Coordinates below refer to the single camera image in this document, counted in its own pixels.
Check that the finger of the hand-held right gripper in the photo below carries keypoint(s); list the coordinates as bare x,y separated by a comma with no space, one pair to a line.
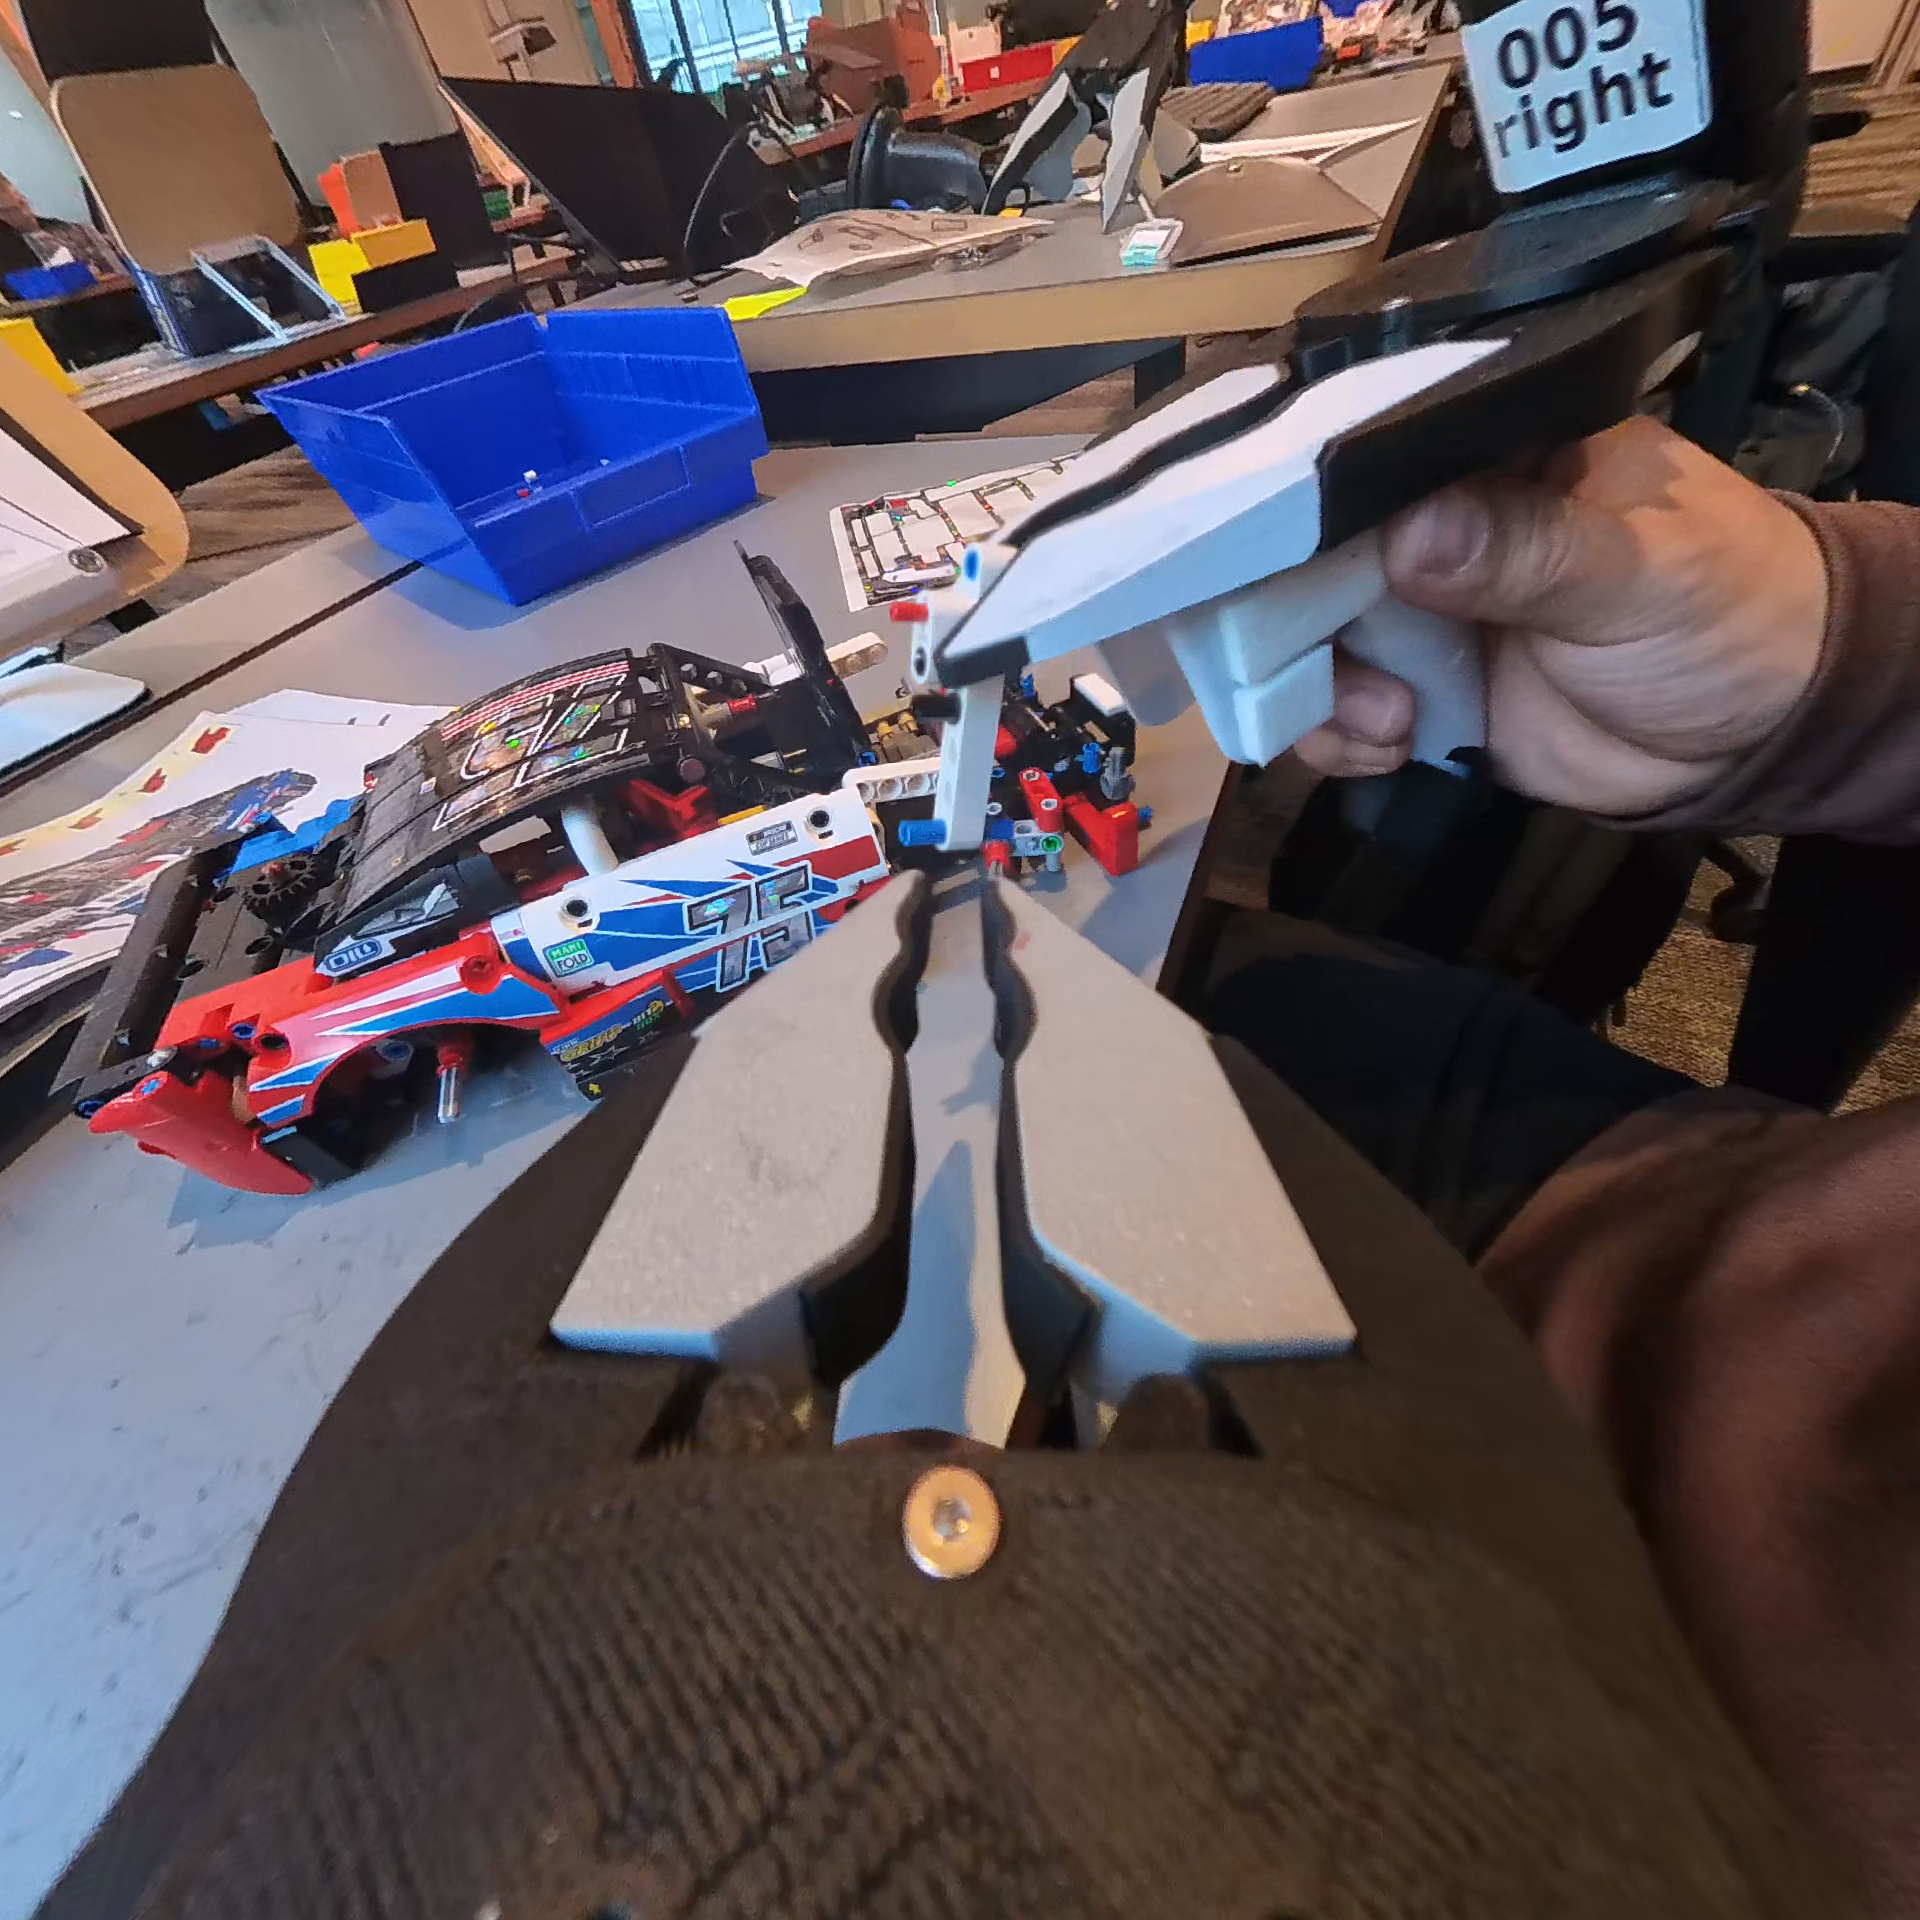
1184,412
1184,540

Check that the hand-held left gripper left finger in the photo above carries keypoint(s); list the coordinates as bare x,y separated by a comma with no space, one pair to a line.
749,1185

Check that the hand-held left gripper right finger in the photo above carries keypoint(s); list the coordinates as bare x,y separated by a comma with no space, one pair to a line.
1184,1185

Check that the white brick beam piece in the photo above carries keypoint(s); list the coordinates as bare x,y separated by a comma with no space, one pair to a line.
961,749

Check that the toy brick race car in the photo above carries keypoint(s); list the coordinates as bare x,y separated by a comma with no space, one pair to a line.
523,931

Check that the person's right forearm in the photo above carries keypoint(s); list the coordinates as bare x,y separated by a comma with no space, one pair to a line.
1860,675

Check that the background desk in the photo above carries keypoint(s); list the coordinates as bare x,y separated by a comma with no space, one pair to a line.
975,315

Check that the grey desk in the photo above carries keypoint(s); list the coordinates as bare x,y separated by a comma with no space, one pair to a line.
225,1425

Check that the person's right hand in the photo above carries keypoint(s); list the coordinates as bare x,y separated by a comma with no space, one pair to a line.
1635,628

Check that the grey folded stand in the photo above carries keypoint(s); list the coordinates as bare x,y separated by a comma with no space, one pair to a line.
1289,202

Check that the holographic sticker sheet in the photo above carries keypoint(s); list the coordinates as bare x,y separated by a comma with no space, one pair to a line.
900,540

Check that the black and grey device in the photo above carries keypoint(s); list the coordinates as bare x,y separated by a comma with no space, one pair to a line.
1117,119

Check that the black keyboard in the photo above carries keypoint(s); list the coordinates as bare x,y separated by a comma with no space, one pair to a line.
1218,113

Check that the printed paper sheet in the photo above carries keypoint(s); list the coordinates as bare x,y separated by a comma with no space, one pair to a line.
885,240

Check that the blue plastic bin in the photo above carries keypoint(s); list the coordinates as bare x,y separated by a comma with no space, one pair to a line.
600,464

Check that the brown sweater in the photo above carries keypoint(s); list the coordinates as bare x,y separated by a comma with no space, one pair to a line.
1770,1425

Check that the instruction booklet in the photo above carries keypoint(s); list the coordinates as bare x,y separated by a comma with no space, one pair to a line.
149,795

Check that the yellow brick blocks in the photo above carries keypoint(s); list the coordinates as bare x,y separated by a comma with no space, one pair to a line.
375,263

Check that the white stand base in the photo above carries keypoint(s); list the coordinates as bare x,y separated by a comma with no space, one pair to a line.
59,720

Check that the clear acrylic holder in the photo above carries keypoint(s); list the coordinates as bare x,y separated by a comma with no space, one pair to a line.
241,293

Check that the wooden board with paper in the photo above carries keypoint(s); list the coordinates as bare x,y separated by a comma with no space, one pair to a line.
59,493

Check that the tan board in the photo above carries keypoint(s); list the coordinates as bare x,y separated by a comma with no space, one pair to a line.
165,165

